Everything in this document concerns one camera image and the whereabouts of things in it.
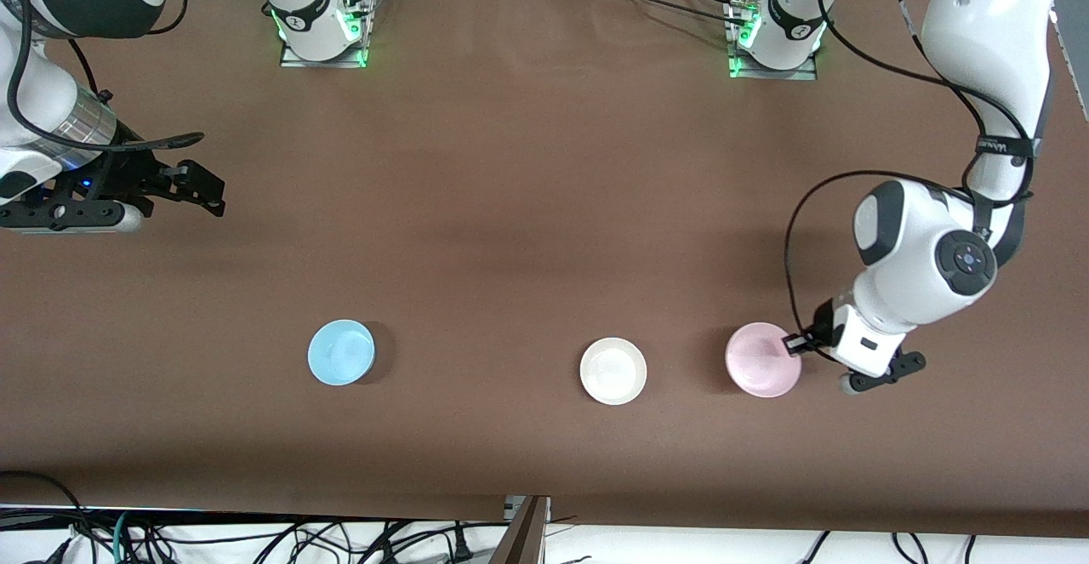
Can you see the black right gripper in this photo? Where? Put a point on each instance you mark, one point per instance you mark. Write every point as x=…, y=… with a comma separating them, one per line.
x=128, y=174

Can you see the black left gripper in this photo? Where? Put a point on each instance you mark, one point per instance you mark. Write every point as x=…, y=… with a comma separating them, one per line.
x=822, y=326

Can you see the pink bowl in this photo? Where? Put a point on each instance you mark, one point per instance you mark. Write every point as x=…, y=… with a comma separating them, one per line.
x=761, y=360

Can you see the blue bowl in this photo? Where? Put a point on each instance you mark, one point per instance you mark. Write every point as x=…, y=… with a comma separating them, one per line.
x=340, y=353

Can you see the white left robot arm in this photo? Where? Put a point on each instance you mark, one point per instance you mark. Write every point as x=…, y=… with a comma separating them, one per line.
x=987, y=19

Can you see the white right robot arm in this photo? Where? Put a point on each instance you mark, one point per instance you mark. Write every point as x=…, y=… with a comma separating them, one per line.
x=298, y=2

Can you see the white bowl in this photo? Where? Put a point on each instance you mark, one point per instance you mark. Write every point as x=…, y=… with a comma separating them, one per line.
x=612, y=371

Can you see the brown table cover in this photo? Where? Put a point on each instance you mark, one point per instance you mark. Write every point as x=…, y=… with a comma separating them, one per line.
x=510, y=207

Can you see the black power plug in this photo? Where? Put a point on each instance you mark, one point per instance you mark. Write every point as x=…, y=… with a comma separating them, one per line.
x=461, y=547

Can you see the aluminium profile post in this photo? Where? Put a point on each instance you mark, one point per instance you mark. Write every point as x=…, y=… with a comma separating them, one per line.
x=527, y=538

